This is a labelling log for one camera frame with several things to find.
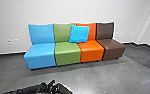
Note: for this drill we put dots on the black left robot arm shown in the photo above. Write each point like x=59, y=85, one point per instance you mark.
x=26, y=90

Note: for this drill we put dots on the blue sofa chair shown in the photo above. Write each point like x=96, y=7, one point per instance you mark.
x=40, y=51

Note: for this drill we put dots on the green sofa chair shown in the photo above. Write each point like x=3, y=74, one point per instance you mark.
x=67, y=51

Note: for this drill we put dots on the orange sofa chair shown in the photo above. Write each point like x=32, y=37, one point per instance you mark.
x=90, y=50

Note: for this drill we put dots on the cyan square cushion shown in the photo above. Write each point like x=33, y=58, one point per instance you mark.
x=79, y=34

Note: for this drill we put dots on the brown sofa chair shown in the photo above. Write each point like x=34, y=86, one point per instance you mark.
x=111, y=46

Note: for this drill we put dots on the white double wall outlet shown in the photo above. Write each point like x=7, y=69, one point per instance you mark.
x=118, y=33

